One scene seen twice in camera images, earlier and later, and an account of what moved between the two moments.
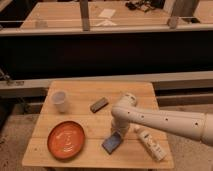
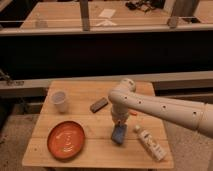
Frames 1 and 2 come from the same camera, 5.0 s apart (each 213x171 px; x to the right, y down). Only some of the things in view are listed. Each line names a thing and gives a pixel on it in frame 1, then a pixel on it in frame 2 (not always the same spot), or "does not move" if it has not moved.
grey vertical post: (84, 7) does not move
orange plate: (66, 140) does not move
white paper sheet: (107, 12) does not move
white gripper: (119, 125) to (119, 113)
